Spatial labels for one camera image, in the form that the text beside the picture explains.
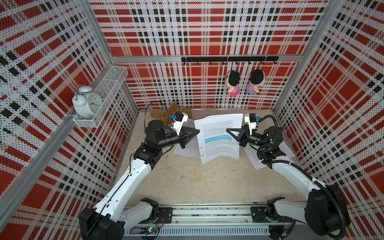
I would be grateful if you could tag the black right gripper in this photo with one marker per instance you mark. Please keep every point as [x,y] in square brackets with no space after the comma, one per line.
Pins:
[244,136]

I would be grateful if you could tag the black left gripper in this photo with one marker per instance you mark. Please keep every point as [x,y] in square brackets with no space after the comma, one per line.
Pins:
[184,136]

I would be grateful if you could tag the document with pink highlight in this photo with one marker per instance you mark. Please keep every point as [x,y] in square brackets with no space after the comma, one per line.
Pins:
[191,149]

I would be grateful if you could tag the document with blue highlight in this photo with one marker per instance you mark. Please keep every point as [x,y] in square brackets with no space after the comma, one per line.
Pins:
[213,139]

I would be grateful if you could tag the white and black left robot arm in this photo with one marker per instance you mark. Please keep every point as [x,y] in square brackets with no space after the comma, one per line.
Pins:
[108,220]

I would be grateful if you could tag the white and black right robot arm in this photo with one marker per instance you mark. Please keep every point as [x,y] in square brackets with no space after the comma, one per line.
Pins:
[325,210]

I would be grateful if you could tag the brown teddy bear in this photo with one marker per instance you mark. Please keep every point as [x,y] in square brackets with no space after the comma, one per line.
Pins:
[165,115]

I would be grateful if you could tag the doll with pink striped shirt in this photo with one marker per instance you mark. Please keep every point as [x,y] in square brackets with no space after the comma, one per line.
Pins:
[232,83]

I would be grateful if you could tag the doll with blue trousers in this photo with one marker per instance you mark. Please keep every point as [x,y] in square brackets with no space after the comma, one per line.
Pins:
[257,80]

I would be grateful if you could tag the green circuit board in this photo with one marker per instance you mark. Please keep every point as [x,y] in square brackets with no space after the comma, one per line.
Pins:
[149,230]

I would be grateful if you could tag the white alarm clock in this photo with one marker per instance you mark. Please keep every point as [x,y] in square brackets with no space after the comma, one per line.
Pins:
[86,102]

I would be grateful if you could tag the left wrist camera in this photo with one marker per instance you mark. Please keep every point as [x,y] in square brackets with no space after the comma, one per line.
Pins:
[179,119]

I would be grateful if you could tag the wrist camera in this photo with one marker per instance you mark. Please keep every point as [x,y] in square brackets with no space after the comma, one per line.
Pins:
[179,119]
[252,121]

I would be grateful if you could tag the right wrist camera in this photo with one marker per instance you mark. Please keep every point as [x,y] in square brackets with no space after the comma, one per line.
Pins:
[252,121]

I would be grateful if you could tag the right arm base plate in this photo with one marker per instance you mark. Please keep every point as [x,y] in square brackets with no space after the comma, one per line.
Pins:
[259,215]

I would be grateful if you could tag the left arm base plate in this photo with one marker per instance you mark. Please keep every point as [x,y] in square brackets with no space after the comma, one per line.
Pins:
[163,215]

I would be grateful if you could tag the black hook rail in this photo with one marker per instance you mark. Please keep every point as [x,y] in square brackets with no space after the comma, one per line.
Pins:
[229,59]

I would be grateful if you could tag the aluminium front rail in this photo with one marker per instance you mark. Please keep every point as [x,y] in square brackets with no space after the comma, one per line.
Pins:
[214,220]

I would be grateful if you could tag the white wire mesh shelf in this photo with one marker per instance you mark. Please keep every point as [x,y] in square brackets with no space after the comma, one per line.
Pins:
[107,89]

